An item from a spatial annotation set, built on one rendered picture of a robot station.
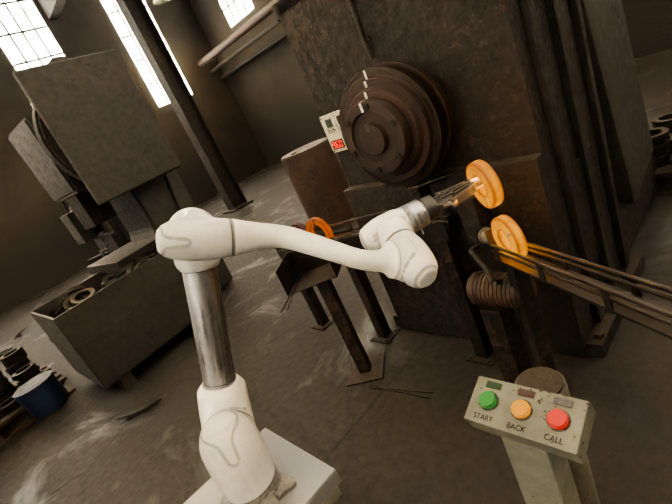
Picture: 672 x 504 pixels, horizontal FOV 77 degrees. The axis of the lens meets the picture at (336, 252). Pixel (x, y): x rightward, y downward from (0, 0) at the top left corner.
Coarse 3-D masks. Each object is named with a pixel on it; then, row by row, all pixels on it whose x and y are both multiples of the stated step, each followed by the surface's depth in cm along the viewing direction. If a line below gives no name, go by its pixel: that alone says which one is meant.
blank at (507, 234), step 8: (504, 216) 134; (496, 224) 137; (504, 224) 132; (512, 224) 131; (496, 232) 140; (504, 232) 134; (512, 232) 130; (520, 232) 130; (496, 240) 143; (504, 240) 140; (512, 240) 132; (520, 240) 130; (512, 248) 134; (520, 248) 130
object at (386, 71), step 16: (352, 80) 162; (400, 80) 148; (416, 80) 147; (416, 96) 147; (432, 96) 148; (432, 112) 147; (432, 128) 150; (432, 144) 154; (432, 160) 157; (416, 176) 166
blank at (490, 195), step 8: (480, 160) 127; (472, 168) 128; (480, 168) 124; (488, 168) 124; (472, 176) 131; (480, 176) 126; (488, 176) 123; (496, 176) 123; (488, 184) 123; (496, 184) 123; (480, 192) 133; (488, 192) 126; (496, 192) 124; (480, 200) 135; (488, 200) 129; (496, 200) 125
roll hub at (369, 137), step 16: (352, 112) 159; (368, 112) 155; (384, 112) 149; (400, 112) 150; (352, 128) 164; (368, 128) 157; (384, 128) 154; (400, 128) 149; (352, 144) 167; (368, 144) 161; (384, 144) 156; (400, 144) 152; (368, 160) 167; (384, 160) 162; (400, 160) 156
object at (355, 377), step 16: (288, 256) 213; (304, 256) 212; (288, 272) 207; (304, 272) 216; (320, 272) 205; (336, 272) 192; (288, 288) 202; (304, 288) 197; (320, 288) 203; (336, 304) 206; (336, 320) 210; (352, 336) 212; (352, 352) 216; (384, 352) 229; (352, 368) 228; (368, 368) 219; (352, 384) 216
